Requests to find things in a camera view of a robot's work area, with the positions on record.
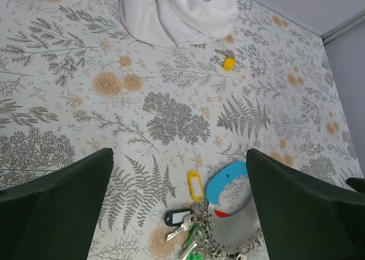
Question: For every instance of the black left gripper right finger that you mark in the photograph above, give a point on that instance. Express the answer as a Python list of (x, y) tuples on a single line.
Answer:
[(303, 217)]

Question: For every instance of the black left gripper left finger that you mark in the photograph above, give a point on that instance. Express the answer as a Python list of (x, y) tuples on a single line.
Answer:
[(55, 216)]

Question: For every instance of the blue keyring holder with rings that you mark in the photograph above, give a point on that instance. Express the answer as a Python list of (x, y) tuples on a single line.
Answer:
[(227, 188)]

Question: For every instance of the key with red tag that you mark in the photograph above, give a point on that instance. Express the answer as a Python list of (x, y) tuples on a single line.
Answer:
[(221, 214)]

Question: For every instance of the yellow key tag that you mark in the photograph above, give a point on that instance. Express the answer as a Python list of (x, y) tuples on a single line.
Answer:
[(195, 186)]

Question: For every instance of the key with green tag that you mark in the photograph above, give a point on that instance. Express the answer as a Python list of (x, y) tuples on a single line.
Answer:
[(197, 244)]

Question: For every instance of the key with black tag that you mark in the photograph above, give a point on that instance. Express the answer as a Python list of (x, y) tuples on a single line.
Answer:
[(183, 219)]

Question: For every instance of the floral patterned table mat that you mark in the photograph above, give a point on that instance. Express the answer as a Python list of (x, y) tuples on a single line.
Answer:
[(74, 81)]

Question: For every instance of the key with yellow tag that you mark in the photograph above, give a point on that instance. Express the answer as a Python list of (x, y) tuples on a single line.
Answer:
[(230, 60)]

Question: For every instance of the crumpled white cloth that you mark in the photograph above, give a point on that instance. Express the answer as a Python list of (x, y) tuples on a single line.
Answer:
[(178, 23)]

